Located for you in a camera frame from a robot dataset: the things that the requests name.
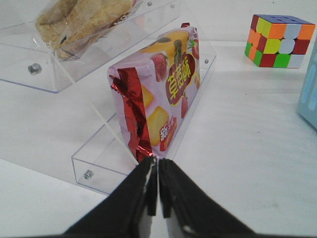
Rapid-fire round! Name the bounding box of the colourful Rubik's cube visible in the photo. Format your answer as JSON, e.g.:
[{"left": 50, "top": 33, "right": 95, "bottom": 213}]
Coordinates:
[{"left": 245, "top": 14, "right": 316, "bottom": 68}]

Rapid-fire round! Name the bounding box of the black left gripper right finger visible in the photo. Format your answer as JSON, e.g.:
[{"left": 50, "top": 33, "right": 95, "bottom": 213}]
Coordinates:
[{"left": 158, "top": 159, "right": 256, "bottom": 235}]

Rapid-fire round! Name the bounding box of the clear acrylic left shelf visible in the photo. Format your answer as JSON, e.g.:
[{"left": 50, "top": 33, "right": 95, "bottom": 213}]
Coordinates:
[{"left": 0, "top": 0, "right": 215, "bottom": 194}]

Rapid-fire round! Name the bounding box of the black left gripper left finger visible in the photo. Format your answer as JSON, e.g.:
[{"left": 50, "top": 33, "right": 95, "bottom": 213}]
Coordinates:
[{"left": 65, "top": 157, "right": 158, "bottom": 235}]

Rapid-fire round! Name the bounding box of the light blue plastic basket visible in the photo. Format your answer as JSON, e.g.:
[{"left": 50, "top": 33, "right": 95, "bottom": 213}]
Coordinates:
[{"left": 297, "top": 41, "right": 317, "bottom": 129}]

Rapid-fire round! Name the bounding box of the pink strawberry cookie packet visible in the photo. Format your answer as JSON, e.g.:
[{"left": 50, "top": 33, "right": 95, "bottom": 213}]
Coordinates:
[{"left": 107, "top": 23, "right": 201, "bottom": 161}]

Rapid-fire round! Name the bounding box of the brown bread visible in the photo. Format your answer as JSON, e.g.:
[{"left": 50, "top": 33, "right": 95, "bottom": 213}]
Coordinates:
[{"left": 35, "top": 0, "right": 141, "bottom": 60}]

